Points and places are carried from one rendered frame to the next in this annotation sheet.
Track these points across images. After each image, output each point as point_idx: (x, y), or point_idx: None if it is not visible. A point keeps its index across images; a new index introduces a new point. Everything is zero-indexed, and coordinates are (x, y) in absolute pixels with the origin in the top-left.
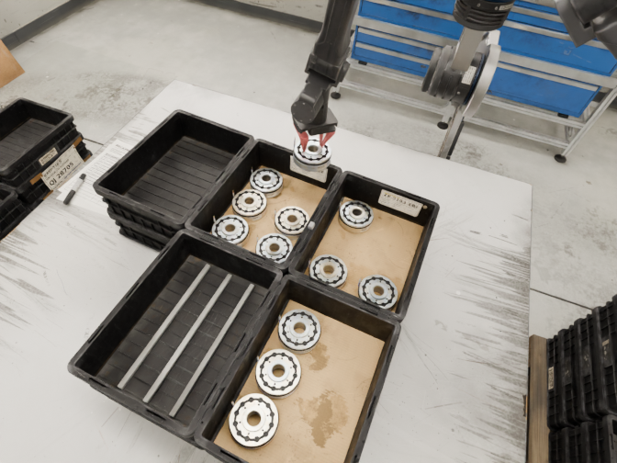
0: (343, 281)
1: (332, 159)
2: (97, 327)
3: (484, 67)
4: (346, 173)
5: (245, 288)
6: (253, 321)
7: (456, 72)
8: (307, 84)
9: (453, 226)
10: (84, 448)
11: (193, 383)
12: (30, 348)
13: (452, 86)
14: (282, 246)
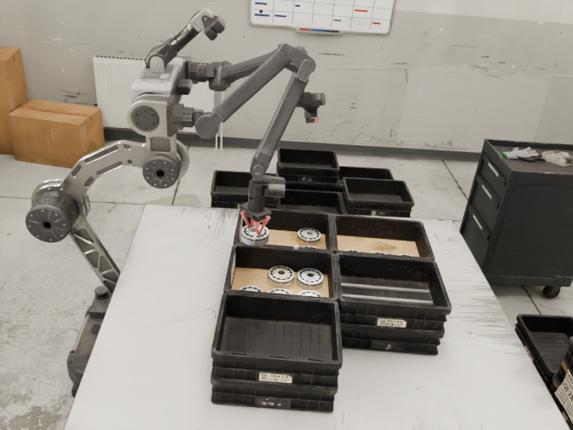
0: (312, 246)
1: (161, 302)
2: (425, 307)
3: (180, 145)
4: (236, 241)
5: (343, 288)
6: (371, 256)
7: (176, 159)
8: (274, 178)
9: (208, 235)
10: (465, 353)
11: (409, 288)
12: (450, 414)
13: (180, 167)
14: (307, 271)
